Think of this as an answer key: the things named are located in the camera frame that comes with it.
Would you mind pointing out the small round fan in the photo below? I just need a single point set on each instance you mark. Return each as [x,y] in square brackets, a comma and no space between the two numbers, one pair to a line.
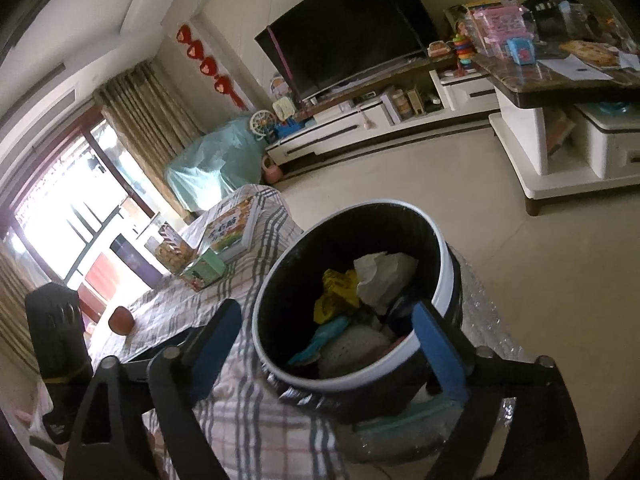
[260,123]

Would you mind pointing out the beige curtain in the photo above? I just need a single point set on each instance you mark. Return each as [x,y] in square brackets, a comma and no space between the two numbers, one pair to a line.
[145,120]

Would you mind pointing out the teal furniture cover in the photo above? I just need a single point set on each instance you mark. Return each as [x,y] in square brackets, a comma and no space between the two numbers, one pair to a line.
[210,165]

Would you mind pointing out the white round bowl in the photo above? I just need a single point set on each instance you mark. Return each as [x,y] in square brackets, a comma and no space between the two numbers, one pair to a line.
[310,260]

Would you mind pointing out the blue toy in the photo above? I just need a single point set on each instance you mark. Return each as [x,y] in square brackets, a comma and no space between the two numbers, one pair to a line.
[288,128]

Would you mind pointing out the dark blue wrapper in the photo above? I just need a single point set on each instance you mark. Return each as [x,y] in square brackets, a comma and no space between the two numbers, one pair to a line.
[400,314]

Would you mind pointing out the colourful picture book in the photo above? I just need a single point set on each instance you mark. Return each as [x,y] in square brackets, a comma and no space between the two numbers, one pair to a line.
[231,225]

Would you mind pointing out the cluttered coffee table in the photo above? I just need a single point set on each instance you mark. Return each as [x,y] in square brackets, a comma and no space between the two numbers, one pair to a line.
[530,90]

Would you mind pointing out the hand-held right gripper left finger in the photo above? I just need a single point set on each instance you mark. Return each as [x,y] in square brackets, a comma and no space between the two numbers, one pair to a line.
[220,340]

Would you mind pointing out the red apple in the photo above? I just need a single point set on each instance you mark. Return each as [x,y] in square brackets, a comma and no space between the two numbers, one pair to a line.
[121,320]

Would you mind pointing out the cyan wrapper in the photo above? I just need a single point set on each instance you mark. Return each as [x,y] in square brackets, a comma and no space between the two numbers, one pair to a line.
[317,342]

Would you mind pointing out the red hanging cloth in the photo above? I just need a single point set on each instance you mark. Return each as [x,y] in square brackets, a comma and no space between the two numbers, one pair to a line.
[100,275]

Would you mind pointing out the plaid tablecloth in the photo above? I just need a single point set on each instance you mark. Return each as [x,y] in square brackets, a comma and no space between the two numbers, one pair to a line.
[250,425]

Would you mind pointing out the pink toy box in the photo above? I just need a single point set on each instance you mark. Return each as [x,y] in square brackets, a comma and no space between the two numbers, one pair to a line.
[500,22]

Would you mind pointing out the red heart garland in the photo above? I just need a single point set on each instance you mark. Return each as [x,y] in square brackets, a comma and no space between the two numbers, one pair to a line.
[207,65]

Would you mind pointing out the white spiky brush ball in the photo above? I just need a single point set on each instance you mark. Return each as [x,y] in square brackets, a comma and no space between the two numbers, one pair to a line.
[352,350]

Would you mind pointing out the white red plastic bag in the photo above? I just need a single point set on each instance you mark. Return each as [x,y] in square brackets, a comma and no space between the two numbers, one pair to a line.
[382,275]

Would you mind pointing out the clear snack jar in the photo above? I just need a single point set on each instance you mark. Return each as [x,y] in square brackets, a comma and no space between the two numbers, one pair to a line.
[167,250]

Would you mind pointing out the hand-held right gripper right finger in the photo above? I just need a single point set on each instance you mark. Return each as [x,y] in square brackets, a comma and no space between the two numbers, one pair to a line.
[440,350]

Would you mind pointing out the white television stand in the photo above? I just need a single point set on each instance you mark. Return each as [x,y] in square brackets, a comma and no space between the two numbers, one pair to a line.
[350,125]

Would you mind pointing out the yellow wrapper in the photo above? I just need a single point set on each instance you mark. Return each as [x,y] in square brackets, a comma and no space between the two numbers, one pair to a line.
[337,292]

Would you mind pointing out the yellow clock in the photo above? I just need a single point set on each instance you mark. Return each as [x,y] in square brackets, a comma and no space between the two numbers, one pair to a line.
[281,108]

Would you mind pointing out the black flat television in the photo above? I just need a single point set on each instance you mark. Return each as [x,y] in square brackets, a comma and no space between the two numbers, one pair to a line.
[350,25]

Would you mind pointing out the green carton box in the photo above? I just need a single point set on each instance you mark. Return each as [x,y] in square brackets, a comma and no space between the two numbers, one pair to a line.
[202,270]

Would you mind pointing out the pink floor kettle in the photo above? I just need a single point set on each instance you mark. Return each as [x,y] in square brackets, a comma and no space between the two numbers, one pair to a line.
[271,170]

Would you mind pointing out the purple water bottle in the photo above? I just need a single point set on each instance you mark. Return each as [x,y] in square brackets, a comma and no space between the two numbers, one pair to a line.
[132,260]

